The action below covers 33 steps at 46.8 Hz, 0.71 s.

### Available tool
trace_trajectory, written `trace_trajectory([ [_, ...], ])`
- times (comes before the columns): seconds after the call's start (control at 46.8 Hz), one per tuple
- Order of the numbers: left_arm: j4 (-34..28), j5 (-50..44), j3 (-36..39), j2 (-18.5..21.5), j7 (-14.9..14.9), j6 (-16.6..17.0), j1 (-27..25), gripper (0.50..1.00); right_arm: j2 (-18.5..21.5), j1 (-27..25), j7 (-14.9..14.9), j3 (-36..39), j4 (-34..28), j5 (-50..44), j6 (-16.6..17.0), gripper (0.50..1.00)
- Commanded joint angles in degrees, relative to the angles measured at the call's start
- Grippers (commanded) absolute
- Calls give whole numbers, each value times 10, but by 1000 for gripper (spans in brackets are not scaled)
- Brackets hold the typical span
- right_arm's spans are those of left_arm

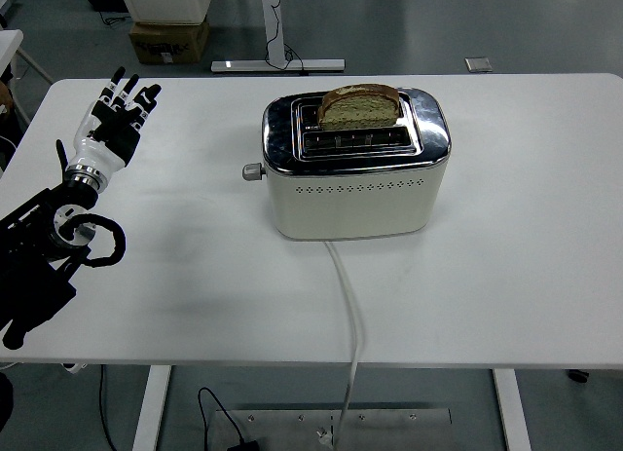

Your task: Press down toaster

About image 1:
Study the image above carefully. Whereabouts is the black cable on stand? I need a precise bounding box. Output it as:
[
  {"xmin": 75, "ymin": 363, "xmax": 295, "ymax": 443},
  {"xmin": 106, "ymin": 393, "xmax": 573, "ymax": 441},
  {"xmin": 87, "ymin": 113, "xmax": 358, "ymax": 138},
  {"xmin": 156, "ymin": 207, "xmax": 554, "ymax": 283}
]
[{"xmin": 265, "ymin": 0, "xmax": 307, "ymax": 76}]

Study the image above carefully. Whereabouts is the cream plastic container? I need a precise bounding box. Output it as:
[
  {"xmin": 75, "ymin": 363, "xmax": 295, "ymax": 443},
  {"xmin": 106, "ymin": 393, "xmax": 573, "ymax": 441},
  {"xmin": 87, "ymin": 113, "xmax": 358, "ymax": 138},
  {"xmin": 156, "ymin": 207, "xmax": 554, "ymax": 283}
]
[{"xmin": 116, "ymin": 0, "xmax": 212, "ymax": 26}]

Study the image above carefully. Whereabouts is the brown bread slice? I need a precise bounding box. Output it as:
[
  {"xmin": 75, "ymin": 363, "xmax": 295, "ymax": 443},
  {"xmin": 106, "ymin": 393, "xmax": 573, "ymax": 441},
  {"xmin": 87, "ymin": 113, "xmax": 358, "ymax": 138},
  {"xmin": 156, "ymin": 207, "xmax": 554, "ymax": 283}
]
[{"xmin": 316, "ymin": 83, "xmax": 401, "ymax": 132}]

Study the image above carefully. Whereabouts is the white table leg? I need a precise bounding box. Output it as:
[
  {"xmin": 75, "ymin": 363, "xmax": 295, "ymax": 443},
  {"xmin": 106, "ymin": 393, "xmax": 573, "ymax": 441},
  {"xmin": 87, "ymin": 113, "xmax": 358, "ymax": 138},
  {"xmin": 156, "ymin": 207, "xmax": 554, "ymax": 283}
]
[
  {"xmin": 491, "ymin": 367, "xmax": 532, "ymax": 451},
  {"xmin": 130, "ymin": 364, "xmax": 172, "ymax": 451}
]

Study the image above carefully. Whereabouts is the person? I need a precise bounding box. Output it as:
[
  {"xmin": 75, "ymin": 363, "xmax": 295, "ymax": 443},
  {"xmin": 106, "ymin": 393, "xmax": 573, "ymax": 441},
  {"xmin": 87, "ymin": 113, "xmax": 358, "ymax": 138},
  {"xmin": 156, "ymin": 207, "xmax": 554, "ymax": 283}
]
[{"xmin": 0, "ymin": 65, "xmax": 28, "ymax": 172}]

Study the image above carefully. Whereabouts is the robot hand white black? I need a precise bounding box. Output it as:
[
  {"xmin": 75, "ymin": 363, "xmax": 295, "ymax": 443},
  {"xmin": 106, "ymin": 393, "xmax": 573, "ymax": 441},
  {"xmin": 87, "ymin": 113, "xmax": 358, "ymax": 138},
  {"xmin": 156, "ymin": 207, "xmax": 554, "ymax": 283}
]
[{"xmin": 65, "ymin": 66, "xmax": 163, "ymax": 177}]

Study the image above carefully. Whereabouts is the black cable with adapter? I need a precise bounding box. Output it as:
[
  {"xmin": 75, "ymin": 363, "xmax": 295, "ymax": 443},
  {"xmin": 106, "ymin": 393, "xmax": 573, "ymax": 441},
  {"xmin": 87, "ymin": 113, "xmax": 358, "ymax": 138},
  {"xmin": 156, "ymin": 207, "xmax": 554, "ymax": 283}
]
[{"xmin": 197, "ymin": 386, "xmax": 262, "ymax": 451}]

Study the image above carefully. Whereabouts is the cream toaster chrome top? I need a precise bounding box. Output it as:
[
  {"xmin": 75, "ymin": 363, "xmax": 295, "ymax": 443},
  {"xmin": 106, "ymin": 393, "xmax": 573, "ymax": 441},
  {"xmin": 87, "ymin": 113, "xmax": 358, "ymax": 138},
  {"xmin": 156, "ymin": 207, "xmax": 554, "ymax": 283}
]
[{"xmin": 261, "ymin": 86, "xmax": 453, "ymax": 242}]

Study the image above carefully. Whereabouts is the brown cardboard box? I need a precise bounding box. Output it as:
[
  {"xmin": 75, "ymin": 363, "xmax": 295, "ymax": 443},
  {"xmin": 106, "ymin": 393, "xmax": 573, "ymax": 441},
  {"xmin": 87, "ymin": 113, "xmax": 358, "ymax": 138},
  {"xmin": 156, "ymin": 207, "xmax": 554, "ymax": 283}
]
[{"xmin": 128, "ymin": 18, "xmax": 211, "ymax": 66}]

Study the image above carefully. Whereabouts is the grey metal plate with screws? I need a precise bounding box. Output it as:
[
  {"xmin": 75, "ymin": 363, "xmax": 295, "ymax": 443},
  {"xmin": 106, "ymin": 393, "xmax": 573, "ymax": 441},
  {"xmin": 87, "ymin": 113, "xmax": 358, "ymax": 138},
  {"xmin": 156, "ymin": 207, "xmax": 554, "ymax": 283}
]
[{"xmin": 203, "ymin": 407, "xmax": 453, "ymax": 451}]

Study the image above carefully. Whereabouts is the white desk stand foot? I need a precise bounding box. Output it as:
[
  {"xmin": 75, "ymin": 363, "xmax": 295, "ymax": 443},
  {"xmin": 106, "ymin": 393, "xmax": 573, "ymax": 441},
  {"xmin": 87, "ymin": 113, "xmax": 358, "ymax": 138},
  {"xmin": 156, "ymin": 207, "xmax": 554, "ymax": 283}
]
[{"xmin": 210, "ymin": 0, "xmax": 347, "ymax": 75}]

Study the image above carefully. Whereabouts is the white side table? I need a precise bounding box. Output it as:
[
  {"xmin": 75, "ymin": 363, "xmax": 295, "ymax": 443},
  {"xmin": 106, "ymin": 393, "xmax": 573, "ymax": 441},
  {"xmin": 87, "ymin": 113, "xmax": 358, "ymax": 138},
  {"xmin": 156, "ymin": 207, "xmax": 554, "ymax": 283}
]
[{"xmin": 0, "ymin": 29, "xmax": 55, "ymax": 87}]

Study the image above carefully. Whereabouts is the white toaster power cord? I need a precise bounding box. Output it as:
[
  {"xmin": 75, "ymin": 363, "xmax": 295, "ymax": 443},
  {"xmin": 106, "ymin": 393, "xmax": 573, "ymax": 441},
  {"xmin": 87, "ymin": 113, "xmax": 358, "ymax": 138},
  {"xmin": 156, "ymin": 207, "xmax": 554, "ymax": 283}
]
[{"xmin": 320, "ymin": 240, "xmax": 367, "ymax": 447}]

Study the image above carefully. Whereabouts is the thin black hanging cable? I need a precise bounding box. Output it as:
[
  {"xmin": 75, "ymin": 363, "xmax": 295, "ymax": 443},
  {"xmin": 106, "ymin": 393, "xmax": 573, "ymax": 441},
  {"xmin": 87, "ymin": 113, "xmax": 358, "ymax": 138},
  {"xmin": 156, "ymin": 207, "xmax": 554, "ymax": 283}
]
[{"xmin": 98, "ymin": 364, "xmax": 119, "ymax": 451}]

